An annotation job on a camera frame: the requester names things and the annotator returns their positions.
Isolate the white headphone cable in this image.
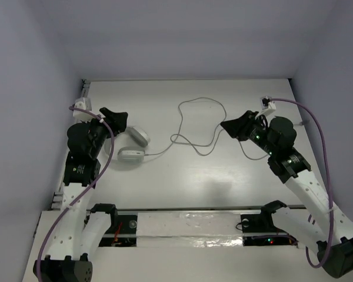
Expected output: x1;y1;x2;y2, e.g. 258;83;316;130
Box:
142;98;308;161

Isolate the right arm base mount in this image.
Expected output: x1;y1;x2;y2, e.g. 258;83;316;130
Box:
235;200;298;247

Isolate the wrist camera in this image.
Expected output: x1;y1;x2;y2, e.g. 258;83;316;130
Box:
72;98;92;122
258;96;277;117

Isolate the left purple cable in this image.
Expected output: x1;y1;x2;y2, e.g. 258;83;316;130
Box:
36;106;115;280

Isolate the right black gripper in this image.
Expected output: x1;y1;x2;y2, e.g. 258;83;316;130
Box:
219;110;277;156

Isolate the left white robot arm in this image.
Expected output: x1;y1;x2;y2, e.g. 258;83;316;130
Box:
33;107;128;281

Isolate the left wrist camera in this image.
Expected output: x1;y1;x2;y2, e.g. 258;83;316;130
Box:
72;98;92;122

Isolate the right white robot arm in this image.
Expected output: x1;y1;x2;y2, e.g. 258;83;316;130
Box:
221;110;353;278

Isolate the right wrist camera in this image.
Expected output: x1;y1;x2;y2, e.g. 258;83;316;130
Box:
258;96;277;117

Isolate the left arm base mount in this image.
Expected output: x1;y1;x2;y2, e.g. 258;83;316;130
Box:
84;203;138;247

